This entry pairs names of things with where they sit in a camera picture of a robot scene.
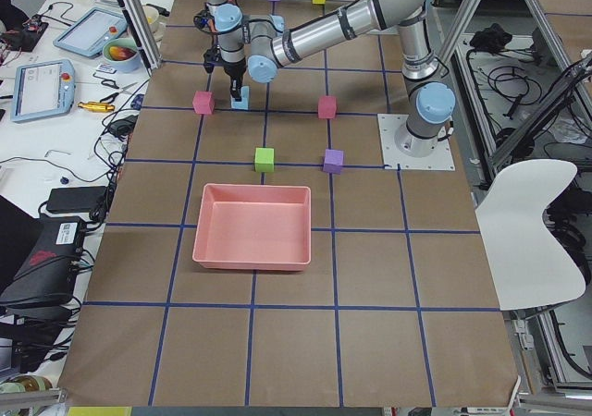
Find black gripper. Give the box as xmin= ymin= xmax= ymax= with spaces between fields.
xmin=223 ymin=58 xmax=246 ymax=102

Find light blue foam block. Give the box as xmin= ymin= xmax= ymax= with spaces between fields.
xmin=230 ymin=86 xmax=250 ymax=111

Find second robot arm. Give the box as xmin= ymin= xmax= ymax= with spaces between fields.
xmin=203 ymin=0 xmax=247 ymax=103

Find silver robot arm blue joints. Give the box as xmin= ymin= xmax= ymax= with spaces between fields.
xmin=242 ymin=0 xmax=456 ymax=140

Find pink foam block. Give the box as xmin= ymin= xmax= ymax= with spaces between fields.
xmin=192 ymin=91 xmax=215 ymax=115
xmin=317 ymin=95 xmax=337 ymax=119

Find green foam block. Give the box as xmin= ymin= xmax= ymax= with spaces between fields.
xmin=254 ymin=147 xmax=275 ymax=173

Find white cup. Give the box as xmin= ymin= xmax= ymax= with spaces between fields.
xmin=142 ymin=5 xmax=166 ymax=42

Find green bowl with fruit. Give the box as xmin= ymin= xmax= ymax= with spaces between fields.
xmin=103 ymin=38 xmax=142 ymax=73

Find scissors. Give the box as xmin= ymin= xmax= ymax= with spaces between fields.
xmin=99 ymin=82 xmax=135 ymax=104

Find pink plastic tray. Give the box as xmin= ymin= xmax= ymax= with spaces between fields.
xmin=192 ymin=183 xmax=312 ymax=271

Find brass cylindrical tool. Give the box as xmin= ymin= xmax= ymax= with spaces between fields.
xmin=77 ymin=102 xmax=116 ymax=113

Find teach pendant tablet far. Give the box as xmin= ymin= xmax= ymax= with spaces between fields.
xmin=53 ymin=7 xmax=128 ymax=57

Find teach pendant tablet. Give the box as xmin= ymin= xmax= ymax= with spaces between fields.
xmin=10 ymin=59 xmax=76 ymax=123
xmin=53 ymin=7 xmax=128 ymax=57

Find teach pendant tablet near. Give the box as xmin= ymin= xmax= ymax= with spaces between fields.
xmin=10 ymin=59 xmax=76 ymax=123

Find black power adapter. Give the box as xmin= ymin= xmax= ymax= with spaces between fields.
xmin=45 ymin=186 xmax=106 ymax=214

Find white chair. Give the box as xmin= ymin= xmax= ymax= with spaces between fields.
xmin=475 ymin=159 xmax=586 ymax=311

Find aluminium frame post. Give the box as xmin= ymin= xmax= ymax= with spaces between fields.
xmin=116 ymin=0 xmax=162 ymax=73

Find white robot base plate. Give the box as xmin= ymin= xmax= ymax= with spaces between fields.
xmin=376 ymin=114 xmax=455 ymax=171

